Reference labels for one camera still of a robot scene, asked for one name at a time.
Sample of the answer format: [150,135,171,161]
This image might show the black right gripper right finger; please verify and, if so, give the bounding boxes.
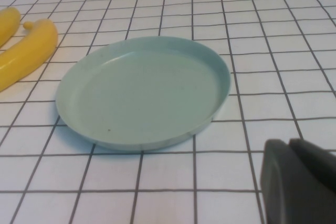
[288,137,336,198]

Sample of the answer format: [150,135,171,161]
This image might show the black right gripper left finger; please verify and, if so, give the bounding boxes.
[259,138,336,224]

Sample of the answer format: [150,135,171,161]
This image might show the pale blue-green round plate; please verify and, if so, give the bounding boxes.
[55,36,232,152]

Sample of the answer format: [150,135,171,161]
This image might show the yellow banana with green tip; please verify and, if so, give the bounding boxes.
[0,18,59,92]

